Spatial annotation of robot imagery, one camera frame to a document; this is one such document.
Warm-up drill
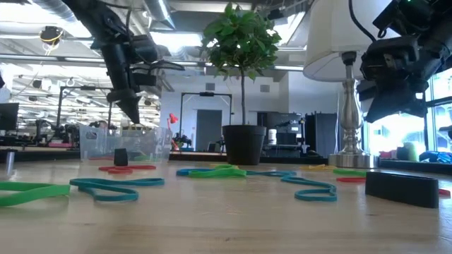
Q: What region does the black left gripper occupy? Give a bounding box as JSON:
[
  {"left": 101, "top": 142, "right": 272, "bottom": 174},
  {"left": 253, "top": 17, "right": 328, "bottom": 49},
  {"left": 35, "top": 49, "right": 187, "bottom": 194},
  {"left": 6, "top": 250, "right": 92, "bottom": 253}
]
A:
[{"left": 100, "top": 39, "right": 142, "bottom": 125}]

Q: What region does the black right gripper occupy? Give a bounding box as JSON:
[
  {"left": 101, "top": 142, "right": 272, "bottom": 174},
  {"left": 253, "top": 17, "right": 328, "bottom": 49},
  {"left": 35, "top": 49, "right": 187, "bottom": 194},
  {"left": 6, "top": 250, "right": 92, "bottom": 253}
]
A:
[{"left": 365, "top": 24, "right": 452, "bottom": 123}]

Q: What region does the small black cube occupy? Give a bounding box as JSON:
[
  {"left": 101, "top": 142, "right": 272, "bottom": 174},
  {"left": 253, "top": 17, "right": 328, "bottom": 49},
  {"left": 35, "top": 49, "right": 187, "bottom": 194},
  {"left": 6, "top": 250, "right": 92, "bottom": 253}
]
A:
[{"left": 113, "top": 147, "right": 129, "bottom": 167}]

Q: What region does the blue rubber band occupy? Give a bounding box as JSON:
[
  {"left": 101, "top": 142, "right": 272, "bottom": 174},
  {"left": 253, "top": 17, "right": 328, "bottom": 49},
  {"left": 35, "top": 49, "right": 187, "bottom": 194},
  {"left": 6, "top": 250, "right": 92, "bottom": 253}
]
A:
[
  {"left": 176, "top": 167, "right": 213, "bottom": 177},
  {"left": 280, "top": 176, "right": 338, "bottom": 203},
  {"left": 69, "top": 177, "right": 166, "bottom": 203},
  {"left": 245, "top": 170, "right": 298, "bottom": 178}
]

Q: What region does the green rubber band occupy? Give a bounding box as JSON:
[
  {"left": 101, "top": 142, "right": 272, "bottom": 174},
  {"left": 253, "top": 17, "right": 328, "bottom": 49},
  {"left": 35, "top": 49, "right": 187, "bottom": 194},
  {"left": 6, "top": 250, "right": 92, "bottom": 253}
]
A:
[
  {"left": 187, "top": 167, "right": 247, "bottom": 179},
  {"left": 332, "top": 168, "right": 367, "bottom": 178},
  {"left": 0, "top": 181, "right": 71, "bottom": 207}
]

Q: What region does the black wide rubber band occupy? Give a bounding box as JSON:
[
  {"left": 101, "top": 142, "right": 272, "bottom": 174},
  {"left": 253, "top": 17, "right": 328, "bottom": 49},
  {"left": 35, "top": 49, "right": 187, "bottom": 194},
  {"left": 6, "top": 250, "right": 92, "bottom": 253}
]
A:
[{"left": 364, "top": 170, "right": 440, "bottom": 210}]

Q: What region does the yellow rubber band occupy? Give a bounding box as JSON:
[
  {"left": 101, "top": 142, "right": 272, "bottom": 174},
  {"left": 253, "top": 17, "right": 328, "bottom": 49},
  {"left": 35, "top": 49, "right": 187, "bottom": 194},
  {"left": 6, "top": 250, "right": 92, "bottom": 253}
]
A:
[
  {"left": 210, "top": 162, "right": 240, "bottom": 170},
  {"left": 299, "top": 164, "right": 333, "bottom": 171}
]

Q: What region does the clear plastic bin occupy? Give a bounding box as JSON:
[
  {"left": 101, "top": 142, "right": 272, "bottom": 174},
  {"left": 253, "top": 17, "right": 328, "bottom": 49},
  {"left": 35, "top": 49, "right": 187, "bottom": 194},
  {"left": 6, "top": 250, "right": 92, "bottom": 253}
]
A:
[{"left": 79, "top": 123, "right": 174, "bottom": 163}]

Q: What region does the red desk lamp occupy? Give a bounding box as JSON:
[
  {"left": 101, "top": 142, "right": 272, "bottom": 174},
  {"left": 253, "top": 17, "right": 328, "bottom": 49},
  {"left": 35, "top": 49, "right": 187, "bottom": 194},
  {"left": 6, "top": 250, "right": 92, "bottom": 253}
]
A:
[{"left": 166, "top": 112, "right": 180, "bottom": 152}]

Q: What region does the green cylinder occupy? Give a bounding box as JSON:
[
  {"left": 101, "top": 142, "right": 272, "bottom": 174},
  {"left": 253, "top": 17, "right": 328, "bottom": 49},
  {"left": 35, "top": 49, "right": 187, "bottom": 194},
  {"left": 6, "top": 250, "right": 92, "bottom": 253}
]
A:
[{"left": 403, "top": 141, "right": 420, "bottom": 162}]

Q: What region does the blue cloth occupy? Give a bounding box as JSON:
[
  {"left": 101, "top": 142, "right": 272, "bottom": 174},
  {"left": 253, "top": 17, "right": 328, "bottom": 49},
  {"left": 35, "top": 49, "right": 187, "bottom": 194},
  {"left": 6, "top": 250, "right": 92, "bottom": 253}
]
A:
[{"left": 419, "top": 150, "right": 452, "bottom": 164}]

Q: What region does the grey door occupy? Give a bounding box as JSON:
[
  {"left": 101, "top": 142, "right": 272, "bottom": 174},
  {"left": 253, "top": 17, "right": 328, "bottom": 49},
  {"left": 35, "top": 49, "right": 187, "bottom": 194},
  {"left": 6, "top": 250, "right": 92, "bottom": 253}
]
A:
[{"left": 195, "top": 109, "right": 223, "bottom": 153}]

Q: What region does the black cabinet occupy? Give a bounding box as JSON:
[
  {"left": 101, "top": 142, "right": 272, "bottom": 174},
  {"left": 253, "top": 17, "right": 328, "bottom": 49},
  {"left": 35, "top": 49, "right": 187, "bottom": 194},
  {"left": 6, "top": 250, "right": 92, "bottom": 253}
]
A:
[{"left": 304, "top": 111, "right": 340, "bottom": 157}]

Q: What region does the white shade table lamp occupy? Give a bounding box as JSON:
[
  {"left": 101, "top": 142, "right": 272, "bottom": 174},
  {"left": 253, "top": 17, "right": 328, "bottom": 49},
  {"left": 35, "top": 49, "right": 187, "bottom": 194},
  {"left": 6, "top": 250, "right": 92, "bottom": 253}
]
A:
[{"left": 302, "top": 0, "right": 402, "bottom": 169}]

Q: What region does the yellow black ceiling reel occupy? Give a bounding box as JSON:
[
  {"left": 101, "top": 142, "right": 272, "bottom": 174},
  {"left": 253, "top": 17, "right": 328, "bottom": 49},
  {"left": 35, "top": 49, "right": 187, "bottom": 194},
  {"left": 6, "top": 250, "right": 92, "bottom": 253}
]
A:
[{"left": 38, "top": 25, "right": 65, "bottom": 46}]

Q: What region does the black monitor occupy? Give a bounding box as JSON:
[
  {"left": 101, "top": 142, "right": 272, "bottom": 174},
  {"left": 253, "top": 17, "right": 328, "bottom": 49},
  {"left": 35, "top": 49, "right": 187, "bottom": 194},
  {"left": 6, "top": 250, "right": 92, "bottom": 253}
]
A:
[{"left": 0, "top": 102, "right": 20, "bottom": 132}]

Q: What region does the green potted plant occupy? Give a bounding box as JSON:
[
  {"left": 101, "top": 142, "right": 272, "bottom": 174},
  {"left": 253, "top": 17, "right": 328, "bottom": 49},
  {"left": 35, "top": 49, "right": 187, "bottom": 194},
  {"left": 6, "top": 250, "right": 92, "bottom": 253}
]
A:
[{"left": 199, "top": 1, "right": 283, "bottom": 166}]

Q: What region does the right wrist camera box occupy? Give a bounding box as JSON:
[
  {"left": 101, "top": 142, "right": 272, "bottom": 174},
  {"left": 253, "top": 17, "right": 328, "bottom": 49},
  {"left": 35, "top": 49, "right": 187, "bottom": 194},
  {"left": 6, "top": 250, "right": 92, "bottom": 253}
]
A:
[{"left": 359, "top": 35, "right": 422, "bottom": 83}]

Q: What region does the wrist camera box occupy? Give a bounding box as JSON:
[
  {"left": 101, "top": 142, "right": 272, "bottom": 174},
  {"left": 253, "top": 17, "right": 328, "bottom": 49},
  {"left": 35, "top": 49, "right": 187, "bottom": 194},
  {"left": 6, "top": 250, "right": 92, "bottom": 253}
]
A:
[
  {"left": 359, "top": 35, "right": 422, "bottom": 83},
  {"left": 129, "top": 33, "right": 186, "bottom": 87}
]

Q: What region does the black background gantry frame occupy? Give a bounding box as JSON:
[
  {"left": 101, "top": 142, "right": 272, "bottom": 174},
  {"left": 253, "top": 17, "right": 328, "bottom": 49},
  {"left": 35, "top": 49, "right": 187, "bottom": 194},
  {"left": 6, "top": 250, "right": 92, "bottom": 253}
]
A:
[
  {"left": 55, "top": 85, "right": 114, "bottom": 130},
  {"left": 179, "top": 91, "right": 234, "bottom": 125}
]

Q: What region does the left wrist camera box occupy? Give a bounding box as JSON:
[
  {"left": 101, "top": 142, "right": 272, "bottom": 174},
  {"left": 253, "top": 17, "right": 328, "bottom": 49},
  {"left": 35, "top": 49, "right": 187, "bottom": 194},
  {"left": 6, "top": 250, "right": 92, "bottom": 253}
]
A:
[{"left": 129, "top": 33, "right": 186, "bottom": 87}]

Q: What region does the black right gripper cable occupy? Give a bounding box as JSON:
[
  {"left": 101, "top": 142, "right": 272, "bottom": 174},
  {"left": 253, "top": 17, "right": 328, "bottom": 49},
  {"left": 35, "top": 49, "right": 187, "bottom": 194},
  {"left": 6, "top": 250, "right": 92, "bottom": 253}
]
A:
[{"left": 347, "top": 0, "right": 379, "bottom": 42}]

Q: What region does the silver ceiling duct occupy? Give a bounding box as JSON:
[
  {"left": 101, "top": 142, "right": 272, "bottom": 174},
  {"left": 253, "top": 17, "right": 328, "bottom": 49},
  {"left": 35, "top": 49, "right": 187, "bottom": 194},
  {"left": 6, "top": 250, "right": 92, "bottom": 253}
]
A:
[{"left": 143, "top": 0, "right": 177, "bottom": 32}]

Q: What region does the grey metal post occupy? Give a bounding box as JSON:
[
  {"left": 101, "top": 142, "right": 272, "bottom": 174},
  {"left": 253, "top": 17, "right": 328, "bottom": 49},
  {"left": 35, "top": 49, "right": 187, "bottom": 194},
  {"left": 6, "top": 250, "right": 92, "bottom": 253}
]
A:
[{"left": 5, "top": 149, "right": 16, "bottom": 176}]

